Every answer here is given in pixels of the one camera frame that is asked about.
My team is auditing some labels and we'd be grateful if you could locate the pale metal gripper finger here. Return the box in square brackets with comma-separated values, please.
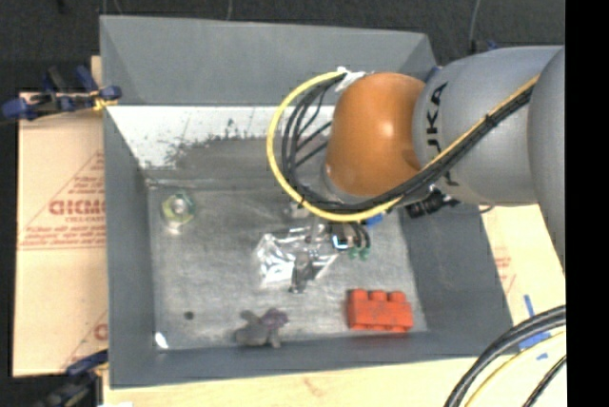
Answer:
[288, 236, 329, 296]
[288, 203, 328, 237]

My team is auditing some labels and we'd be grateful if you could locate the clear plastic packet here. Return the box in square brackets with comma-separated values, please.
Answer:
[255, 226, 340, 288]

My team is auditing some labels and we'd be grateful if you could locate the grey and purple toy animal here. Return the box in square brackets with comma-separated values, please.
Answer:
[234, 307, 290, 350]

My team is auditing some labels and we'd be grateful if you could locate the red toy brick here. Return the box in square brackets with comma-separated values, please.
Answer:
[345, 288, 415, 335]

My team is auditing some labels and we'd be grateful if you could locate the grey metal bin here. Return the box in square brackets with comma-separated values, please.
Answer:
[98, 14, 516, 388]

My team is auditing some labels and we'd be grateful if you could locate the black cylinder on white bracket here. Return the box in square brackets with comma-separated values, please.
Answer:
[405, 191, 462, 221]

